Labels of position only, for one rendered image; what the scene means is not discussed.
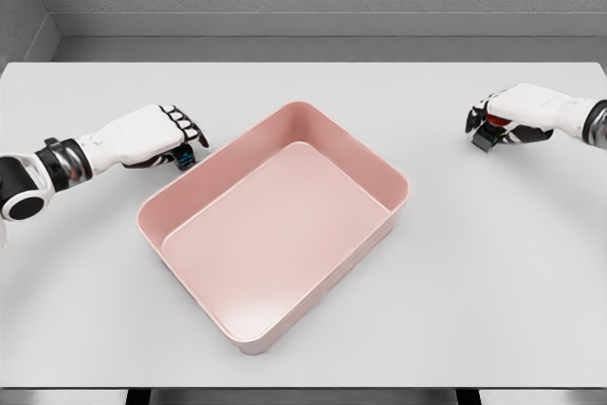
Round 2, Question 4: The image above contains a black switch with red button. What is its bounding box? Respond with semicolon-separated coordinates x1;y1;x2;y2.
470;112;510;154

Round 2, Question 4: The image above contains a black switch with blue button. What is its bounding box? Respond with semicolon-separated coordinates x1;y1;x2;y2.
171;143;197;172

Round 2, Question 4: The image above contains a pink rectangular basket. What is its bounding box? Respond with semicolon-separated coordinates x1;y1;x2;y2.
136;101;411;357

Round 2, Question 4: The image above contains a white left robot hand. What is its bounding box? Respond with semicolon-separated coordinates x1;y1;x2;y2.
107;103;211;171

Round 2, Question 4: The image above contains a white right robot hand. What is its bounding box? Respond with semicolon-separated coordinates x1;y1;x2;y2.
464;83;555;146

